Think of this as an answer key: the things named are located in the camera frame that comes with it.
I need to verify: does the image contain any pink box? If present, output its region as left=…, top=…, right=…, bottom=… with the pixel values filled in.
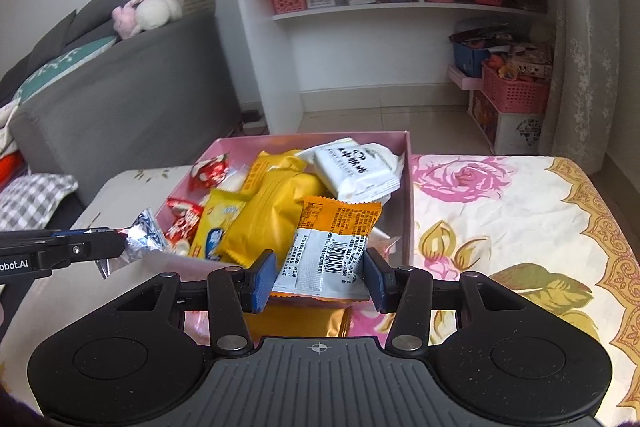
left=135, top=130, right=416, bottom=303

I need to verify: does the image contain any pink tray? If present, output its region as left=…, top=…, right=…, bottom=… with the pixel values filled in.
left=447, top=66, right=485, bottom=92

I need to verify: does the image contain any orange white snack packet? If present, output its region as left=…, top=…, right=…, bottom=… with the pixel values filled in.
left=270, top=196, right=383, bottom=305

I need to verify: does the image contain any red cloth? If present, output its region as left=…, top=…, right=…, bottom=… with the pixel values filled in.
left=0, top=154, right=26, bottom=188

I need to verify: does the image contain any red white candy packet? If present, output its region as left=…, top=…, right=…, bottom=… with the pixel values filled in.
left=191, top=154, right=232, bottom=190
left=165, top=197, right=203, bottom=245

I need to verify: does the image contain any white printed storage box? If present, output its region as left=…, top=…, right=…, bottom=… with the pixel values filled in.
left=467, top=89, right=546, bottom=155

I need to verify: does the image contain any white shelf desk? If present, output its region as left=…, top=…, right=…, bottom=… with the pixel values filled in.
left=210, top=0, right=566, bottom=135

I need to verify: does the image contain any blue white foil packet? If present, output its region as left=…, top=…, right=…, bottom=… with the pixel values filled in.
left=97, top=208, right=168, bottom=280

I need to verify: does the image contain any blue storage box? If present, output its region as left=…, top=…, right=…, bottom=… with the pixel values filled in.
left=452, top=42, right=491, bottom=78

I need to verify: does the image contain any yellow blue chip packet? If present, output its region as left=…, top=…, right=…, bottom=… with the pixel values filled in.
left=190, top=189, right=251, bottom=263

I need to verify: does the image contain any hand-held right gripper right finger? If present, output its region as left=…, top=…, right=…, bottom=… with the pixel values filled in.
left=362, top=247, right=531, bottom=353

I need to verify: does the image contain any large pink basket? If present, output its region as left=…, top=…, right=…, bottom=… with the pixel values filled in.
left=481, top=63, right=551, bottom=115

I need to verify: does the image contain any large yellow snack packet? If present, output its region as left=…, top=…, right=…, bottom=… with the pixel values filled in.
left=220, top=169, right=333, bottom=268

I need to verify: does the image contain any teal cushion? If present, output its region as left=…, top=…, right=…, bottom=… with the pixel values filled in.
left=12, top=36, right=117, bottom=105

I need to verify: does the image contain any pink white plush toy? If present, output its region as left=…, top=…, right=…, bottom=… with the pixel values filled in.
left=111, top=0, right=183, bottom=40

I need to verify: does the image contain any floral bedsheet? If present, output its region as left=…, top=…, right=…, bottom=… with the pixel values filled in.
left=0, top=154, right=640, bottom=427

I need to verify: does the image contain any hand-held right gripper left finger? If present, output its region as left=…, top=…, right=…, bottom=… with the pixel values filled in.
left=112, top=249, right=278, bottom=355

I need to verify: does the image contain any lace curtain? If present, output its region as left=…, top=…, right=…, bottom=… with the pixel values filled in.
left=540, top=0, right=640, bottom=178

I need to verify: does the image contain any grey sofa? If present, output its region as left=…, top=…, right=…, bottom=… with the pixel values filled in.
left=0, top=0, right=241, bottom=218

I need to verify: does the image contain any gold foil snack packet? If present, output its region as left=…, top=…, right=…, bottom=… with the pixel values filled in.
left=245, top=299, right=356, bottom=340

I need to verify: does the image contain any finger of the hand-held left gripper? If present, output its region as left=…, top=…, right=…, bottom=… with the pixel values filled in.
left=37, top=234, right=127, bottom=268
left=0, top=228, right=118, bottom=240

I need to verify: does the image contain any grey checked pillow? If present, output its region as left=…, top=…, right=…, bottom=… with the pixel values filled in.
left=0, top=173, right=80, bottom=230

